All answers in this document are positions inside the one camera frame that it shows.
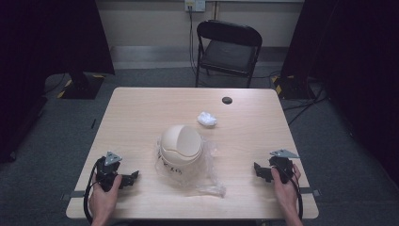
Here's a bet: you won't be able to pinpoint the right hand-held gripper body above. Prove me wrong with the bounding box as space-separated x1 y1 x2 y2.
268 148 301 185

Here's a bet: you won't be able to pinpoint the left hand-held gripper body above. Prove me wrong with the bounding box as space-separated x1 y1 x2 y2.
93 151 123 193

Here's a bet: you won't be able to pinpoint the person's right hand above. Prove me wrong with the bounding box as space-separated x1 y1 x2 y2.
270 163 302 218

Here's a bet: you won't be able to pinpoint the person's left hand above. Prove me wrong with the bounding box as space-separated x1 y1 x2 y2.
88 173 123 222

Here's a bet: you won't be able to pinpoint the clear plastic bag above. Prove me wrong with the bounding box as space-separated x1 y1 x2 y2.
153 136 228 199

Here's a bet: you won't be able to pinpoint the cream swing-lid trash bin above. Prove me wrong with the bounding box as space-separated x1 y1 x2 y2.
158 124 204 168

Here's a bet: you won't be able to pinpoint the crumpled white paper ball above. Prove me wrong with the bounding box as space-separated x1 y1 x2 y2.
197 110 218 128

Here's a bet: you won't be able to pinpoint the black stand base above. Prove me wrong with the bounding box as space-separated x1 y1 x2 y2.
56 72 106 101
270 74 315 101

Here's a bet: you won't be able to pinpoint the black folding chair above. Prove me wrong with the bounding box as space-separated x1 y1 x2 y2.
194 19 263 89

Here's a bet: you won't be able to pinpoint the dark curtain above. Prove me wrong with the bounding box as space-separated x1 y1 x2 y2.
0 0 116 165
279 0 399 186

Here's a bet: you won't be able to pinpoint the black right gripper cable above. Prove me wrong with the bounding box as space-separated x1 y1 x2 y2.
280 168 304 221

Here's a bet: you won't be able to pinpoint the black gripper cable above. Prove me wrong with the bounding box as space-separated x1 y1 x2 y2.
83 161 102 225
280 168 304 221

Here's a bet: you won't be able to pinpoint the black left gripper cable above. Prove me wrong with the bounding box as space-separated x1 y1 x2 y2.
83 161 102 225

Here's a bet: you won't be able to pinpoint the grey table edge strap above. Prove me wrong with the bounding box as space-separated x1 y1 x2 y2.
61 189 87 202
298 186 322 198

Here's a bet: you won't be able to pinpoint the black floor cables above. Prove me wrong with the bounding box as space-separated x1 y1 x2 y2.
281 82 329 126

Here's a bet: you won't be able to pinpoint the black wall outlet cable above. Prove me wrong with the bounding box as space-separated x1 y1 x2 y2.
187 5 200 78

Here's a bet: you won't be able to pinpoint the white wall power outlet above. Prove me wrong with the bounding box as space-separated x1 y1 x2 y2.
184 0 207 13

